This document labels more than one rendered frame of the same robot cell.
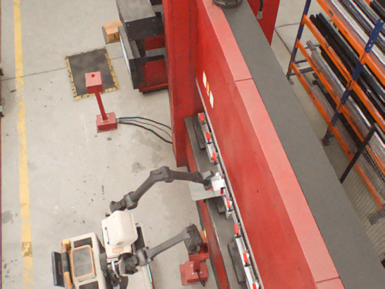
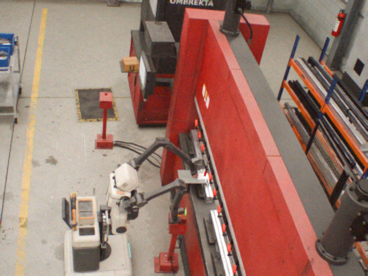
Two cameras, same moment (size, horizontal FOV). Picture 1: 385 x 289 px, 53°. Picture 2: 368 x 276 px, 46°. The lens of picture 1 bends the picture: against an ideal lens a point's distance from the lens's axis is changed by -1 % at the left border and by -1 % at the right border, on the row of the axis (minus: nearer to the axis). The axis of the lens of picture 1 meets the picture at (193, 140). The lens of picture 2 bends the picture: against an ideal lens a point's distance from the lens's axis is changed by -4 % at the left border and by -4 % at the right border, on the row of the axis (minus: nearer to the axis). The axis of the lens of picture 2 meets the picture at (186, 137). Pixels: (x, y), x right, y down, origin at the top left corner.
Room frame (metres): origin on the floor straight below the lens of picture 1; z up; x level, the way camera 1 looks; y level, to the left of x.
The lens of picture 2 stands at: (-1.76, 0.13, 4.02)
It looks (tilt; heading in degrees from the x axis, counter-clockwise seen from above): 38 degrees down; 358
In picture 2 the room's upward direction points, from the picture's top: 11 degrees clockwise
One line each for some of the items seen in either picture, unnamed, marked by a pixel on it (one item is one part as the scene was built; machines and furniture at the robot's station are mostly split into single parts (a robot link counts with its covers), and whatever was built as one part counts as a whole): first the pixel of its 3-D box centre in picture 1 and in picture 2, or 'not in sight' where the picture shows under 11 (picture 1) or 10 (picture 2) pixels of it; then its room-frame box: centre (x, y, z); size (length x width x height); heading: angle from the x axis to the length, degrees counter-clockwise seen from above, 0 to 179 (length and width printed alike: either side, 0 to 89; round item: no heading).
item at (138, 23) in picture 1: (138, 42); (154, 64); (2.67, 0.49, 1.53); 0.51 x 0.25 x 0.85; 18
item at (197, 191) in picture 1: (206, 188); (191, 176); (1.52, -0.10, 1.00); 0.26 x 0.18 x 0.01; 103
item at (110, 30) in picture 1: (113, 29); (130, 62); (3.45, 0.88, 1.04); 0.30 x 0.26 x 0.12; 17
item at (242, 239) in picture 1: (248, 238); (222, 200); (0.99, -0.37, 1.26); 0.15 x 0.09 x 0.17; 13
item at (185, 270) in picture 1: (193, 271); (165, 261); (1.13, 0.00, 0.06); 0.25 x 0.20 x 0.12; 99
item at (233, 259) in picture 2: not in sight; (238, 257); (0.41, -0.51, 1.26); 0.15 x 0.09 x 0.17; 13
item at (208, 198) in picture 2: (224, 194); (205, 186); (1.50, -0.26, 0.92); 0.39 x 0.06 x 0.10; 13
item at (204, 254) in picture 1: (197, 244); (177, 220); (1.13, -0.03, 0.75); 0.20 x 0.16 x 0.18; 9
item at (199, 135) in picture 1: (199, 135); (190, 145); (2.12, -0.05, 0.89); 0.30 x 0.05 x 0.03; 13
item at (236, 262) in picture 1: (236, 262); (209, 230); (0.95, -0.33, 0.89); 0.30 x 0.05 x 0.03; 13
